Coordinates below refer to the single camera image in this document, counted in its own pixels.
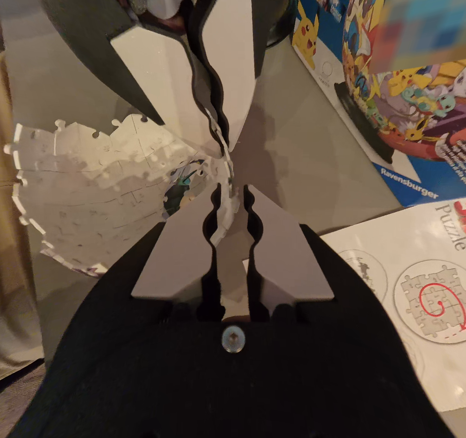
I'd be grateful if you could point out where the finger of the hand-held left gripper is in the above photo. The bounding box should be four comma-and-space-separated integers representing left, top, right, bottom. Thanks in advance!
109, 22, 227, 156
187, 0, 255, 145

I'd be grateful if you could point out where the white instruction leaflet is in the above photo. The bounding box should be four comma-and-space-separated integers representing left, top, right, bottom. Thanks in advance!
242, 195, 466, 414

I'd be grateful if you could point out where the person's leg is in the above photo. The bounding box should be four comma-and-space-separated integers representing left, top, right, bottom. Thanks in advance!
0, 27, 45, 377

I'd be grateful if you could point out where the black round ball stand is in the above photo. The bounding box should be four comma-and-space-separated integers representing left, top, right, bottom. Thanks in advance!
269, 0, 300, 50

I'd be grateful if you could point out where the blue puzzle box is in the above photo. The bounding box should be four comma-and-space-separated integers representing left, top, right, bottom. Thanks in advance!
291, 0, 466, 207

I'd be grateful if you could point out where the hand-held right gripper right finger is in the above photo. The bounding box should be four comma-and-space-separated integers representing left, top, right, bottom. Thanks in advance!
243, 185, 335, 322

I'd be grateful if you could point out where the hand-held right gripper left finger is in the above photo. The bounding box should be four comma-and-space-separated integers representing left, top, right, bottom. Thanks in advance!
130, 182, 225, 322

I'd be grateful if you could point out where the partly built puzzle ball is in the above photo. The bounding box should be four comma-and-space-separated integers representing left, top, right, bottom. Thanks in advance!
4, 108, 241, 278

